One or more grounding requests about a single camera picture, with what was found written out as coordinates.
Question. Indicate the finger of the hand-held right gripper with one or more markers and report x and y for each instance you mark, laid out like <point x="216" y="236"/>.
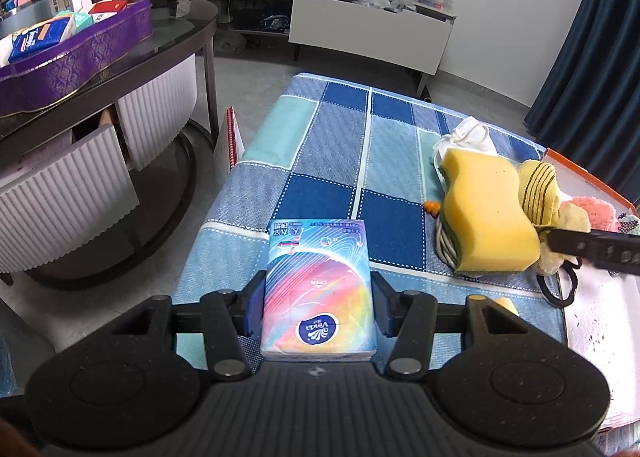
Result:
<point x="595" y="249"/>

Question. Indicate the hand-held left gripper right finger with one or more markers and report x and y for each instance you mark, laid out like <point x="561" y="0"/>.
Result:
<point x="382" y="308"/>

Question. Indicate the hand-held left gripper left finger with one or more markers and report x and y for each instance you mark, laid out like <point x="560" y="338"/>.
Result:
<point x="251" y="309"/>

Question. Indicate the pink plush cloth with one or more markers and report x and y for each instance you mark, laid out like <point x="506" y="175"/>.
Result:
<point x="595" y="212"/>

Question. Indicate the rainbow tissue pack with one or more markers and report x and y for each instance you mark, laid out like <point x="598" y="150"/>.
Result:
<point x="317" y="287"/>

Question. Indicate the yellow striped towel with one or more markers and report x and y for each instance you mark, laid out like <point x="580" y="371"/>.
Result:
<point x="537" y="187"/>

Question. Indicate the white box with orange rim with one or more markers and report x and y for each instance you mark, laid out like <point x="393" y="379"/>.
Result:
<point x="602" y="337"/>

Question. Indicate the yellow sponge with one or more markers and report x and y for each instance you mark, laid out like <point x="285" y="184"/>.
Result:
<point x="485" y="207"/>

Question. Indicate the white face mask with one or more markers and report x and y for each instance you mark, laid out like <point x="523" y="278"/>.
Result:
<point x="470" y="134"/>

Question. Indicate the cream fluffy cloth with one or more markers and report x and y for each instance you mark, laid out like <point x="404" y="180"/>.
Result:
<point x="574" y="218"/>

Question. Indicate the pale green knitted item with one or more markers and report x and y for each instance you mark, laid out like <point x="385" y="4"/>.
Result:
<point x="629" y="224"/>

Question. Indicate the small yellow object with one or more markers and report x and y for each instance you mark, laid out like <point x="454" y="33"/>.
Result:
<point x="508" y="305"/>

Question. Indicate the small orange object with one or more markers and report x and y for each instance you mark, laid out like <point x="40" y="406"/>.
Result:
<point x="431" y="208"/>

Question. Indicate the blue checkered blanket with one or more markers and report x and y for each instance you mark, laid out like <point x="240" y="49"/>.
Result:
<point x="325" y="137"/>

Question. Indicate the dark blue curtain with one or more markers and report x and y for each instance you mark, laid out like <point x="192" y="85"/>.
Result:
<point x="590" y="47"/>

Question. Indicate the black cylinder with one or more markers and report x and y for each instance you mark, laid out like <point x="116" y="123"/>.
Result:
<point x="426" y="93"/>

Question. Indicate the white tv cabinet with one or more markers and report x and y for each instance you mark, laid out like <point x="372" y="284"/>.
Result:
<point x="360" y="32"/>

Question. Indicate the round glass table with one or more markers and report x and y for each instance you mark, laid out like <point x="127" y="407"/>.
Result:
<point x="165" y="37"/>

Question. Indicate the blue bag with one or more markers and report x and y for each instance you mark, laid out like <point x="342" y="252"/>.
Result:
<point x="274" y="24"/>

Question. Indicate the purple tray with packets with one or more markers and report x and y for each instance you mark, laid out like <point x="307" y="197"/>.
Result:
<point x="75" y="67"/>

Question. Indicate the pile of clear plastic bags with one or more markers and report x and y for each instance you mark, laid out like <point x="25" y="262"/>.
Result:
<point x="400" y="1"/>

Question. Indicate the red and white box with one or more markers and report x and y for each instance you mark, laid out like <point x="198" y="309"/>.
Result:
<point x="107" y="9"/>

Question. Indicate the mint tissue pack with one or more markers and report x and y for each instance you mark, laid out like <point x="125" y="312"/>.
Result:
<point x="84" y="19"/>

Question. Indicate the blue tissue pack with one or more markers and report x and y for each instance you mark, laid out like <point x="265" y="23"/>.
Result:
<point x="37" y="39"/>

